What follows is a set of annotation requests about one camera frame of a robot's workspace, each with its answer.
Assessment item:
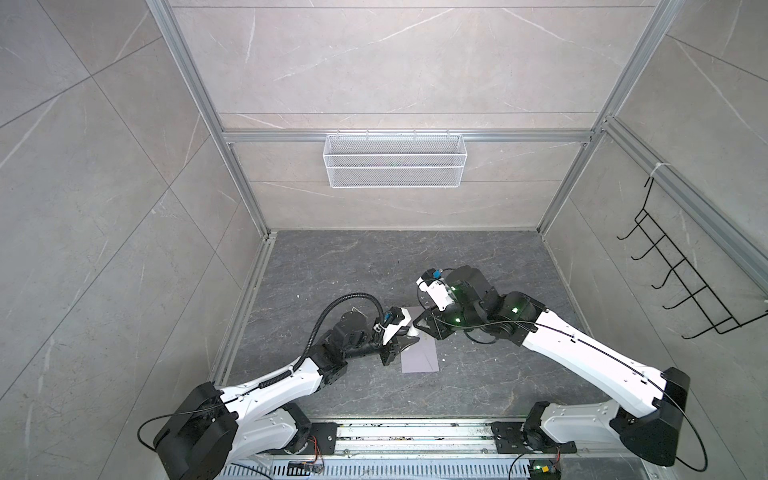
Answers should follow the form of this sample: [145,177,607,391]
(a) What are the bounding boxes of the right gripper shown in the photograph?
[410,297,485,340]

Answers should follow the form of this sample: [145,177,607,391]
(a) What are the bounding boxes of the grey purple envelope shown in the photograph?
[399,330,439,374]

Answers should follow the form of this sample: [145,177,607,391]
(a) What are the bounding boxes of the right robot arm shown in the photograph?
[414,266,690,467]

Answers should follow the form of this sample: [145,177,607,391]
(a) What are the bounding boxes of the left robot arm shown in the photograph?
[152,307,419,479]

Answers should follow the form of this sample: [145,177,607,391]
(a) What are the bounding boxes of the aluminium rail frame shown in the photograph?
[263,418,661,460]

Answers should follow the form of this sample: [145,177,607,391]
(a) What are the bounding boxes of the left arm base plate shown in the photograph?
[293,422,339,456]

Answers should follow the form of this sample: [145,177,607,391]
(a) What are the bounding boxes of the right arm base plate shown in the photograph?
[490,421,536,454]

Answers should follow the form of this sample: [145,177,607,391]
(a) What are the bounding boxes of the white vented cable duct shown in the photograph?
[217,458,531,479]

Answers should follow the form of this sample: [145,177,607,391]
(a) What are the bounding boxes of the black wire hook rack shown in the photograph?
[616,177,767,340]

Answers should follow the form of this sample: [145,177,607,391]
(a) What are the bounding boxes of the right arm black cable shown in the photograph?
[415,269,709,473]

